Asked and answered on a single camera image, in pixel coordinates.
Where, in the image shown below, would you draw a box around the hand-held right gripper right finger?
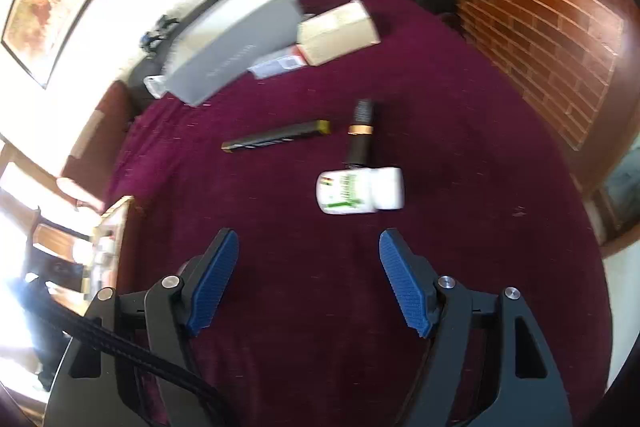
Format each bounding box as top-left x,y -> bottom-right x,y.
378,228 -> 573,427

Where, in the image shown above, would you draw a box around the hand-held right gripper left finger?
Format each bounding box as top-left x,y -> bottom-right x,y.
42,228 -> 240,427

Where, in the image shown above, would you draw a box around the white bottle green label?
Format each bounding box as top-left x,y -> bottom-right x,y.
315,167 -> 405,216

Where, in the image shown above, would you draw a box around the gold-edged white cardboard box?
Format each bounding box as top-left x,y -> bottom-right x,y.
82,195 -> 137,308

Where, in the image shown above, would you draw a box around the maroon blanket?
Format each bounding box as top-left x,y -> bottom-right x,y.
102,0 -> 614,427

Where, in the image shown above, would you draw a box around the black tube gold band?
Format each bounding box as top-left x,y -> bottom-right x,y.
342,98 -> 379,170

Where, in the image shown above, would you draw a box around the black marker olive caps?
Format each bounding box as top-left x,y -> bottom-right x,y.
221,119 -> 332,156

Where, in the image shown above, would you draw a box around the dark wooden chair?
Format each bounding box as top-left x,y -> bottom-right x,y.
20,207 -> 101,303

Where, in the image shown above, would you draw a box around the maroon upholstered chair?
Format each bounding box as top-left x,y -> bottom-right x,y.
56,79 -> 134,214

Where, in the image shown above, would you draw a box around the white box red end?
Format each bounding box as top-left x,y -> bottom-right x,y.
247,46 -> 309,80

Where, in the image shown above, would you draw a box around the long grey box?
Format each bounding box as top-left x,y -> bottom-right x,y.
160,0 -> 306,106

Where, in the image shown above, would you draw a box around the brown cardboard box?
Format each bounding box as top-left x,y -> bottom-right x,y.
296,0 -> 382,67

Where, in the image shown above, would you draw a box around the wooden brick-pattern panel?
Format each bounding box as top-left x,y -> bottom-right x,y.
372,0 -> 635,200

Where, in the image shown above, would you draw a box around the black braided cable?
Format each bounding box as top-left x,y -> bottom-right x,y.
20,276 -> 237,427

